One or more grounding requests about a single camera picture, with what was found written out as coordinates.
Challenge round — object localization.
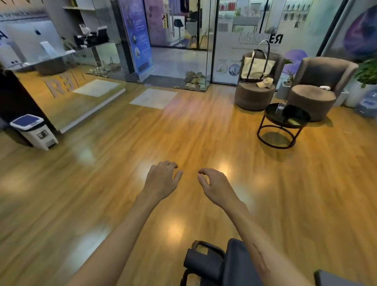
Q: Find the person's right hand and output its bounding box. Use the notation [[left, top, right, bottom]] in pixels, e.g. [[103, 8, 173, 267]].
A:
[[198, 168, 240, 208]]

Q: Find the person's left hand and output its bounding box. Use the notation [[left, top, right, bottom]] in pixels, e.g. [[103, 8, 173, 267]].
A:
[[142, 161, 183, 201]]

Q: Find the person's left forearm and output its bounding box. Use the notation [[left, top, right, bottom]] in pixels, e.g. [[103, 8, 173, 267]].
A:
[[67, 192, 165, 286]]

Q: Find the person's right forearm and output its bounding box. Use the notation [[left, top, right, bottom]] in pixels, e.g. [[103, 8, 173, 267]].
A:
[[222, 202, 314, 286]]

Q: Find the black bag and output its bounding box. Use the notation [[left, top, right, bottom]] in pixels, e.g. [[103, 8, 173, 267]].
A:
[[180, 238, 263, 286]]

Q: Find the round black side table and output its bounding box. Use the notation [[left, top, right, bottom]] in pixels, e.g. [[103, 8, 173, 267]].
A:
[[257, 103, 311, 149]]

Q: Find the pile of sandals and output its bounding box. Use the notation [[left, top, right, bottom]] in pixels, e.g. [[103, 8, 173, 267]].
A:
[[184, 71, 206, 90]]

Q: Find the brown armchair with tote bag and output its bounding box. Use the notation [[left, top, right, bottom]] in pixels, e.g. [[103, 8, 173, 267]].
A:
[[234, 51, 285, 111]]

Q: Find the beige cap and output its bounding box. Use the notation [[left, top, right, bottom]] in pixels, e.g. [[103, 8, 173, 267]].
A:
[[256, 77, 274, 89]]

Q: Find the small white planter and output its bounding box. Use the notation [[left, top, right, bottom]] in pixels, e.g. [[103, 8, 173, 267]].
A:
[[277, 59, 295, 100]]

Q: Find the cream tote bag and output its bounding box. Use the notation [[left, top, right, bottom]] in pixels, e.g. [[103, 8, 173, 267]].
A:
[[241, 39, 276, 83]]

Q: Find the glass door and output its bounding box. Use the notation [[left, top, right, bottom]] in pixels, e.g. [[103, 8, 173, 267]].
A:
[[141, 0, 218, 92]]

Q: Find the blue roll-up banner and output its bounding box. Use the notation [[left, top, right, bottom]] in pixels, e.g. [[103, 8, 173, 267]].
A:
[[118, 0, 154, 78]]

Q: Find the black bar stool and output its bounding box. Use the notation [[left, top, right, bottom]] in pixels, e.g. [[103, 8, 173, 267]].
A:
[[174, 19, 187, 48]]

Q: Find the white pedal trash bin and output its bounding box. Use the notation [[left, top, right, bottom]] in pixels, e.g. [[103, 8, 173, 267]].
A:
[[10, 114, 59, 151]]

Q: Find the reception desk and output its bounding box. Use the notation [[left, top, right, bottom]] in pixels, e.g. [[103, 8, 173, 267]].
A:
[[0, 41, 130, 134]]

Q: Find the black desk organizer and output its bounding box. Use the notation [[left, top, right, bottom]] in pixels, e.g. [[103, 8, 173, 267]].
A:
[[74, 26, 110, 48]]

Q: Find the blue water jug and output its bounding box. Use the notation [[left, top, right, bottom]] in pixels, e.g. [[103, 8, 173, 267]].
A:
[[356, 89, 377, 119]]

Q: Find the potted green plant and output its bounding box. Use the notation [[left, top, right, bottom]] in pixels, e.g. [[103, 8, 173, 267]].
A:
[[344, 56, 377, 108]]

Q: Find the white computer monitor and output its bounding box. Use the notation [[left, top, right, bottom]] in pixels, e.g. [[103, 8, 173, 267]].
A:
[[4, 20, 67, 64]]

